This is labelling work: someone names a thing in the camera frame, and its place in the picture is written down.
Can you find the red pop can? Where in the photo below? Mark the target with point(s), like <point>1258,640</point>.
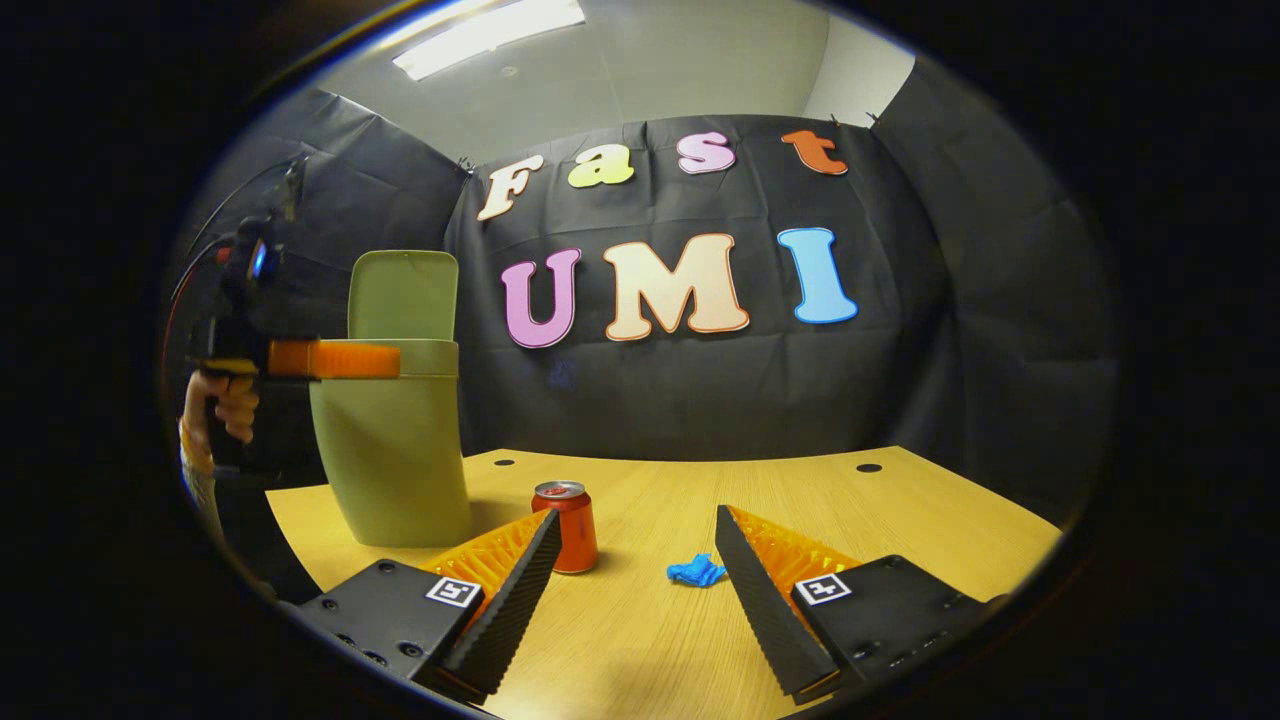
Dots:
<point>575,535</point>

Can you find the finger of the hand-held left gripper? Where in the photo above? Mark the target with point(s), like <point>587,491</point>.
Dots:
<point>340,360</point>

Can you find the wooden desktop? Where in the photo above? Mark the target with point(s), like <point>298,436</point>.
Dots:
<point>650,640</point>

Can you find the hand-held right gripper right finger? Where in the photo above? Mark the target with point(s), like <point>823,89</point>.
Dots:
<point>760,610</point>

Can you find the black backdrop cloth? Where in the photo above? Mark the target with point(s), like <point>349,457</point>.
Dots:
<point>700,400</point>

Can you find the green desktop garbage bin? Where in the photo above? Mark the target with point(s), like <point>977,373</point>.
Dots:
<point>395,460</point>

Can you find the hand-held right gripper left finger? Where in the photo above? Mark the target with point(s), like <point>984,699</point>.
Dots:
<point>515,610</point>

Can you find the blue paper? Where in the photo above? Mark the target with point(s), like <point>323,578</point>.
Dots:
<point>695,572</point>

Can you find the ceiling light panel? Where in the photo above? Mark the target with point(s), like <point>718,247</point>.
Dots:
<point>490,35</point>

